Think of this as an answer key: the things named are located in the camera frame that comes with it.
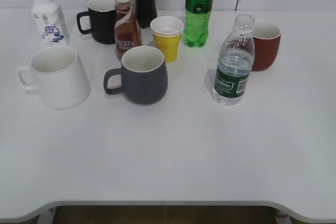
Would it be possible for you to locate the clear water bottle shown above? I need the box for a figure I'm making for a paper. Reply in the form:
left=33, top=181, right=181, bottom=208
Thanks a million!
left=213, top=14, right=255, bottom=106

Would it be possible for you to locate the white ceramic mug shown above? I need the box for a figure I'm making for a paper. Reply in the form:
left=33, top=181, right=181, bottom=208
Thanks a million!
left=16, top=47, right=91, bottom=110

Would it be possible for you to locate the grey ceramic mug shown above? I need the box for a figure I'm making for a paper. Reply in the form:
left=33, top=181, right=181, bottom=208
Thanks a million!
left=103, top=46, right=168, bottom=105

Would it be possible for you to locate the black mug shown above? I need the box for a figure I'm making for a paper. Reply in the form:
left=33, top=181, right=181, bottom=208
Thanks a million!
left=76, top=0, right=117, bottom=45

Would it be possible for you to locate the red ceramic mug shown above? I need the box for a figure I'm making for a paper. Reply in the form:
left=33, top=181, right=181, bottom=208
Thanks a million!
left=252, top=20, right=281, bottom=71

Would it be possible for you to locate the yellow paper cup stack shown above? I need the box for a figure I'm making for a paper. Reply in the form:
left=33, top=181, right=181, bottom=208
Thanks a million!
left=150, top=16, right=184, bottom=63

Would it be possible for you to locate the brown coffee drink bottle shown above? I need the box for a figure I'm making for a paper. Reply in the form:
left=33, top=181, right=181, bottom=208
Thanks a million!
left=114, top=0, right=142, bottom=60

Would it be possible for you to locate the green soda bottle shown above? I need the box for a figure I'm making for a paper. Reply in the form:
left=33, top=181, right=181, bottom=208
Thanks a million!
left=184, top=0, right=213, bottom=47

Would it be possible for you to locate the white yogurt drink bottle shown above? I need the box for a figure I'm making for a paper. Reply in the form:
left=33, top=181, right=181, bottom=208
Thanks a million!
left=31, top=0, right=69, bottom=48

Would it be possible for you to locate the white table leg with red part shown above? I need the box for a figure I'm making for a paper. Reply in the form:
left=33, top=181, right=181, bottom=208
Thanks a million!
left=274, top=208, right=292, bottom=224

